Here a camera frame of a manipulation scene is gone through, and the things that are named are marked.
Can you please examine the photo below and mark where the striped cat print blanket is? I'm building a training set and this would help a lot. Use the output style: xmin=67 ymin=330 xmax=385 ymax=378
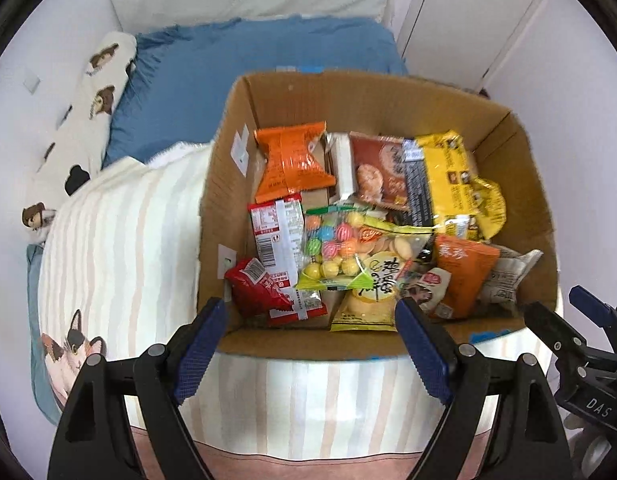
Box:
xmin=36 ymin=142 xmax=560 ymax=480

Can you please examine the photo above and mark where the bear print bolster pillow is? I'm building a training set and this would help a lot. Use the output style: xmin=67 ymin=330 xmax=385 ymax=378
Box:
xmin=21 ymin=32 xmax=137 ymax=245

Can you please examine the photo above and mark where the yellow egg biscuit bag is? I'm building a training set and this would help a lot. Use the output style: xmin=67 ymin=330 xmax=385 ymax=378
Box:
xmin=330 ymin=216 xmax=434 ymax=332

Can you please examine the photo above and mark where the colourful candy ball bag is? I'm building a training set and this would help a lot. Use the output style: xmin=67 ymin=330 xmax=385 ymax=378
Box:
xmin=296 ymin=205 xmax=373 ymax=290

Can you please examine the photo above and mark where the yellow snack bag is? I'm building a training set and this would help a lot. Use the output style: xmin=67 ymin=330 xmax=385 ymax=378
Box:
xmin=415 ymin=130 xmax=479 ymax=240

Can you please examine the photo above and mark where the small yellow packet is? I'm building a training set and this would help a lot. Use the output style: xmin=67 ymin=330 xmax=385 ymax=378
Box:
xmin=471 ymin=178 xmax=507 ymax=240

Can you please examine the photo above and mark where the orange snack bag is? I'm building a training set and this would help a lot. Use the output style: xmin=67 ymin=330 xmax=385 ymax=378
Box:
xmin=434 ymin=234 xmax=500 ymax=320
xmin=255 ymin=122 xmax=337 ymax=204

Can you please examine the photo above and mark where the blue bed sheet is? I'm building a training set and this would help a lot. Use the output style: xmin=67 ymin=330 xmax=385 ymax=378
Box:
xmin=26 ymin=244 xmax=61 ymax=426

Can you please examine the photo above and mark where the white snack box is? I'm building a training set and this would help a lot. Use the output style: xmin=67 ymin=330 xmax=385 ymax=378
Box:
xmin=327 ymin=132 xmax=357 ymax=204

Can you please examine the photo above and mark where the white door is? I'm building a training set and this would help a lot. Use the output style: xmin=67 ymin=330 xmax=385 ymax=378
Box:
xmin=397 ymin=0 xmax=541 ymax=92

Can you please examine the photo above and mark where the black striped snack pack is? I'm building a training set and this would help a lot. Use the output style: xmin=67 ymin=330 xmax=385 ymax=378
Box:
xmin=403 ymin=139 xmax=434 ymax=226

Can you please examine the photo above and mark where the orange snack bag rear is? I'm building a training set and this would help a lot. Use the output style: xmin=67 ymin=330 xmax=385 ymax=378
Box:
xmin=255 ymin=122 xmax=337 ymax=204

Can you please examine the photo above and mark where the brown biscuit packet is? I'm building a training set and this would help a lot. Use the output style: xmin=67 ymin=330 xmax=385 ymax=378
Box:
xmin=349 ymin=132 xmax=408 ymax=211

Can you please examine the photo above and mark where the orange snack bag front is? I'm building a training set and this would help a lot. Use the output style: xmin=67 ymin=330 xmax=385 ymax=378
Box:
xmin=434 ymin=234 xmax=500 ymax=320

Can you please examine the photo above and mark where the white cartoon snack packet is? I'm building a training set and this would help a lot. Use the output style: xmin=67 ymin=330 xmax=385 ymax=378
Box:
xmin=403 ymin=268 xmax=451 ymax=314

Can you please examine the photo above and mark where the white grey snack bag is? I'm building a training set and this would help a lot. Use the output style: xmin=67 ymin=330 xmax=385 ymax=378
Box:
xmin=479 ymin=245 xmax=543 ymax=313

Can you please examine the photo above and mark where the red white snack pack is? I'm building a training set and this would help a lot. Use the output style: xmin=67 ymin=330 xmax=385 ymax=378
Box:
xmin=249 ymin=194 xmax=328 ymax=326

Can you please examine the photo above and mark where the blue pillow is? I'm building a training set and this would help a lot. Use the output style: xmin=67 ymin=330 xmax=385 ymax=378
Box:
xmin=103 ymin=15 xmax=408 ymax=166

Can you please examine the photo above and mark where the wall socket plate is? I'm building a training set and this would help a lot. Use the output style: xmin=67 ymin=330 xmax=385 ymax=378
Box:
xmin=23 ymin=74 xmax=40 ymax=94

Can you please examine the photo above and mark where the red snack packet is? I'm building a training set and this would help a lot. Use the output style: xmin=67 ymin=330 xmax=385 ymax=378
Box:
xmin=225 ymin=258 xmax=293 ymax=318

